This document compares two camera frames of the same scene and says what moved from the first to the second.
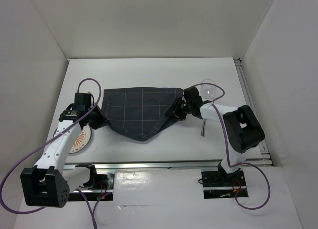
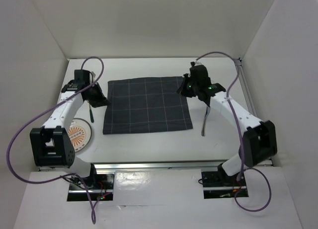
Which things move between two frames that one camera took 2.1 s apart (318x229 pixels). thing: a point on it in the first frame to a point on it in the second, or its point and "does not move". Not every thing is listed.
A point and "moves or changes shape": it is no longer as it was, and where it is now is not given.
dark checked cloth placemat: x=140 y=113 moves or changes shape
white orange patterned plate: x=83 y=140 does not move
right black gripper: x=176 y=111 to x=183 y=90
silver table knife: x=203 y=127 does not move
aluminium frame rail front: x=161 y=166 does not move
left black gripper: x=102 y=121 to x=101 y=101
